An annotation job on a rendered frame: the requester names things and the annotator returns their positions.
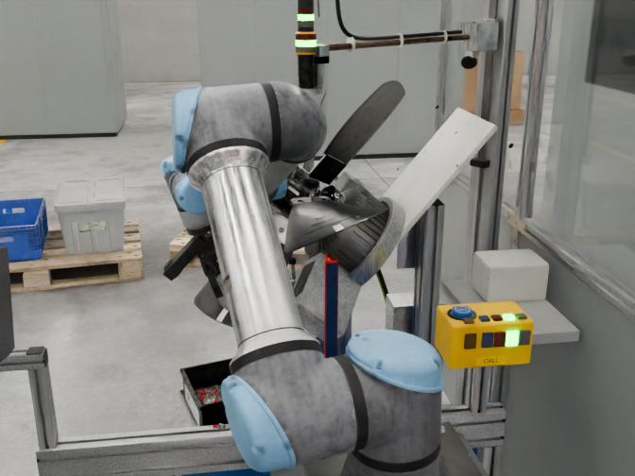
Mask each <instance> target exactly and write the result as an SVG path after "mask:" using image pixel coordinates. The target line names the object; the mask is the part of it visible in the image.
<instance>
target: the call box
mask: <svg viewBox="0 0 635 476"><path fill-rule="evenodd" d="M454 306H468V307H470V308H471V309H472V319H473V321H474V324H465V323H464V322H463V321H462V318H458V317H455V316H453V315H452V309H453V307H454ZM519 313H524V314H525V315H526V316H527V319H520V320H519V319H518V318H517V317H516V316H515V314H519ZM505 314H513V315H514V316H515V320H505V319H504V318H503V321H493V320H492V319H491V318H490V316H491V315H500V316H501V317H503V315H505ZM479 315H487V316H488V317H489V318H490V322H481V321H480V320H479V318H478V316H479ZM522 330H531V335H530V345H524V346H519V345H518V346H511V347H507V346H505V347H498V348H495V347H493V348H481V341H482V333H483V332H493V333H495V332H509V331H522ZM533 330H534V321H533V320H532V319H531V318H530V317H529V316H528V315H527V314H526V313H525V312H524V311H523V310H522V309H521V308H520V307H519V306H518V305H517V304H516V303H515V302H514V301H498V302H483V303H468V304H453V305H438V307H437V322H436V338H435V346H436V348H437V349H438V351H439V353H440V355H441V356H442V358H443V359H444V361H445V362H446V364H447V366H448V367H449V368H450V369H459V368H471V367H484V366H508V365H521V364H529V363H530V356H531V348H532V339H533ZM468 333H476V334H477V337H476V348H472V349H464V341H465V334H468Z"/></svg>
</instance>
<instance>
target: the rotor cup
mask: <svg viewBox="0 0 635 476"><path fill-rule="evenodd" d="M286 179H287V190H286V194H285V196H284V197H283V198H280V199H275V200H272V201H269V204H270V205H272V206H273V207H274V208H276V209H277V210H278V211H280V212H278V213H279V214H281V215H282V216H283V217H285V218H287V219H289V215H290V212H291V209H292V207H293V206H291V205H290V203H292V202H291V201H290V200H291V199H292V198H298V197H309V195H310V194H315V196H327V197H329V198H330V199H331V200H332V201H337V202H338V200H339V197H340V192H339V190H338V189H337V188H336V187H334V185H330V186H327V187H325V188H323V189H322V190H320V189H319V188H320V183H319V181H318V180H317V179H315V178H311V177H309V174H308V173H307V172H305V171H304V170H303V169H302V168H300V167H299V165H297V167H296V168H295V169H294V170H293V171H292V172H291V173H290V174H289V176H288V177H287V178H286ZM289 186H291V187H292V188H293V189H295V190H296V191H297V192H298V193H299V195H296V194H294V193H293V192H292V191H290V190H289V189H288V187H289Z"/></svg>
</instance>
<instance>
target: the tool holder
mask: <svg viewBox="0 0 635 476"><path fill-rule="evenodd" d="M329 49H330V46H329V45H324V44H323V45H317V52H316V54H315V75H314V88H311V89H303V90H305V91H306V92H308V93H309V94H310V95H317V94H322V87H323V63H329Z"/></svg>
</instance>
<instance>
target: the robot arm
mask: <svg viewBox="0 0 635 476"><path fill-rule="evenodd" d="M326 136H327V120H326V116H325V113H324V111H323V109H322V107H321V106H320V105H319V103H318V102H317V101H316V99H315V98H314V97H313V96H312V95H310V94H309V93H308V92H306V91H305V90H303V89H302V88H300V87H298V86H295V85H292V84H289V83H285V82H279V81H273V82H266V83H251V84H240V85H228V86H216V87H204V86H200V87H199V88H195V89H188V90H182V91H179V92H177V93H176V94H175V96H174V98H173V102H172V151H173V155H172V156H170V157H168V158H166V159H164V160H163V161H162V163H161V168H162V171H163V178H164V179H165V181H166V183H167V186H168V188H169V191H170V193H171V195H172V197H173V199H174V202H175V204H176V207H177V209H178V212H179V215H180V219H181V221H182V224H183V225H184V227H185V228H186V230H187V232H188V235H190V236H193V238H192V239H191V240H190V241H189V242H188V243H187V244H186V245H185V246H184V247H183V248H182V249H181V250H180V251H179V253H178V254H177V255H176V256H175V257H174V258H173V259H171V260H170V261H169V262H168V263H167V264H166V265H165V266H164V268H163V269H164V271H163V275H164V276H165V277H167V278H168V279H169V280H171V281H172V280H173V279H175V278H176V277H177V276H178V275H179V274H180V273H181V272H182V269H183V268H184V267H185V266H186V265H187V264H189V263H190V262H191V261H192V260H193V259H194V258H195V257H196V256H198V257H199V260H200V263H201V266H202V269H203V272H204V274H205V276H206V277H207V278H208V280H209V283H210V284H211V287H212V289H213V291H214V293H215V296H216V298H217V300H218V301H219V303H220V305H221V306H222V307H223V308H225V309H226V310H227V311H230V315H231V319H232V326H233V330H234V335H235V339H236V344H237V347H238V350H237V352H236V354H235V355H234V357H233V358H232V360H231V362H230V372H231V376H229V377H228V378H227V379H225V380H224V381H223V382H222V384H221V394H222V399H223V403H224V406H225V413H226V416H227V420H228V422H229V425H230V428H231V431H232V436H233V438H234V441H235V443H236V446H237V448H238V449H239V451H240V453H241V455H242V457H243V459H244V460H245V462H246V463H247V464H248V466H249V467H250V468H252V469H254V470H256V471H258V472H268V471H273V470H278V469H283V468H286V469H292V468H294V467H295V466H299V465H303V464H307V463H311V462H315V461H318V460H322V459H326V458H330V457H334V456H337V455H341V454H345V453H347V454H348V456H347V459H346V461H345V464H344V467H343V469H342V472H341V475H340V476H450V475H449V472H448V469H447V468H446V465H445V462H444V459H443V456H442V454H441V451H440V439H441V399H442V389H443V386H444V381H443V379H442V371H441V359H440V356H439V354H438V352H437V351H436V349H435V348H434V347H433V346H432V345H430V344H429V343H428V342H426V341H424V340H423V339H421V338H419V337H418V336H415V335H412V334H409V333H406V332H402V331H393V330H370V331H361V332H359V333H357V334H356V335H355V336H353V337H352V338H351V339H350V340H349V342H348V345H347V346H346V353H347V354H343V355H338V356H334V357H330V358H324V356H323V352H322V349H321V345H320V343H319V341H318V340H317V339H316V338H314V337H312V336H310V335H308V334H306V333H305V332H304V329H303V326H302V323H301V319H300V313H299V309H298V305H297V301H296V299H295V295H294V291H293V288H292V284H291V280H290V278H289V274H288V270H287V267H286V263H285V259H284V255H283V250H282V246H281V243H280V239H279V235H278V232H277V229H276V225H275V221H274V218H273V214H272V210H271V208H270V204H269V201H272V200H275V199H280V198H283V197H284V196H285V194H286V190H287V179H286V178H287V177H288V176H289V174H290V173H291V172H292V171H293V170H294V169H295V168H296V167H297V165H298V164H300V163H304V162H308V161H309V160H311V159H312V158H313V157H314V156H315V155H316V154H317V153H318V152H319V150H320V149H321V148H322V146H323V144H324V142H325V140H326ZM219 275H220V276H219Z"/></svg>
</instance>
